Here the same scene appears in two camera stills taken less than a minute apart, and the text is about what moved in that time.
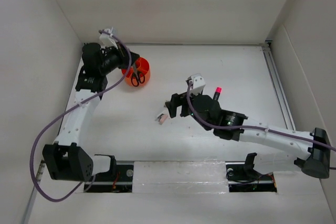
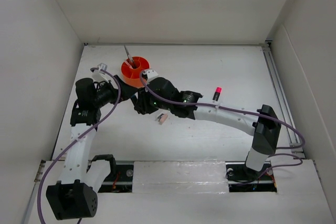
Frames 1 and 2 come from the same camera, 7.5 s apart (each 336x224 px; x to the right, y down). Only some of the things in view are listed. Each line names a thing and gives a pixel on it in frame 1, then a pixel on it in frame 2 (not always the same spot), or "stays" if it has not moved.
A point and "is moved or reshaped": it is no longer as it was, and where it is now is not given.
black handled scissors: [137, 76] is moved or reshaped
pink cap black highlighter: [217, 94] stays
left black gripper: [122, 53] to [126, 91]
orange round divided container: [142, 65] stays
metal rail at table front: [239, 180] stays
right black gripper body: [185, 111] to [149, 106]
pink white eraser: [161, 118] stays
